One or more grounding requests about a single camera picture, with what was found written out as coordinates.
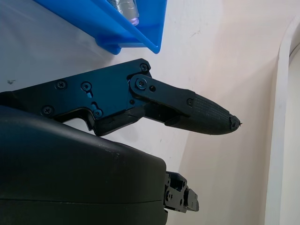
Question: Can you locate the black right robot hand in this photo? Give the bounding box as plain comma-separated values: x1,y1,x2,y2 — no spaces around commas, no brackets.
0,58,243,225

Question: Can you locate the clear tube with blue cap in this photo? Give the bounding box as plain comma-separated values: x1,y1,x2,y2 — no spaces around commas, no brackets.
106,0,140,25

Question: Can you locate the blue plastic tray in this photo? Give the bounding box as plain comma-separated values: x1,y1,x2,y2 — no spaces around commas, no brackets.
32,0,168,56

